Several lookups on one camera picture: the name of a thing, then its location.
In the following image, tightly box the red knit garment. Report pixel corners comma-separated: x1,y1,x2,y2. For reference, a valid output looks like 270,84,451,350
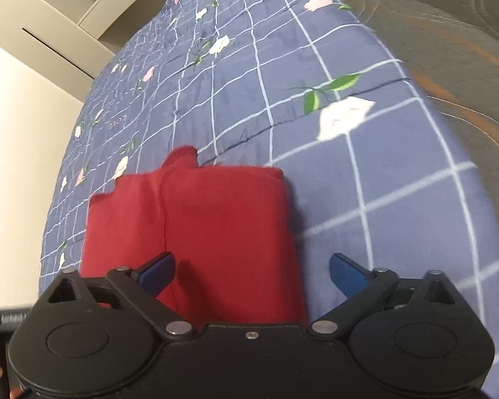
80,146,306,325

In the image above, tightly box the blue plaid floral quilt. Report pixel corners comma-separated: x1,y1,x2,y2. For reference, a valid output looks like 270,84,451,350
38,0,499,398

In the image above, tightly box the grey orange quilted bedspread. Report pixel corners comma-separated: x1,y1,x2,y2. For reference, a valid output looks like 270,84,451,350
342,0,499,218

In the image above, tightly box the beige built-in cabinet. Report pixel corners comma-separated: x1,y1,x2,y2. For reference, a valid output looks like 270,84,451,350
0,0,167,78

